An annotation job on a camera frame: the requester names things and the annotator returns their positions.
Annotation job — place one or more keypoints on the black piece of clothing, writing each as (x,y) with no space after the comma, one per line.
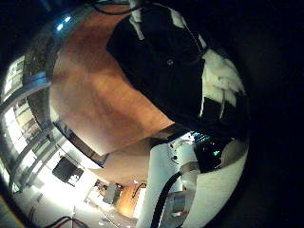
(158,69)

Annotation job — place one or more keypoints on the black computer box with lights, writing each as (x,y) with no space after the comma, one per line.
(209,152)

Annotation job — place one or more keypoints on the grey office chair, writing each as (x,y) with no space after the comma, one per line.
(111,193)

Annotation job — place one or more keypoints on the black monitor screen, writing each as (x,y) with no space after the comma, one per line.
(67,170)

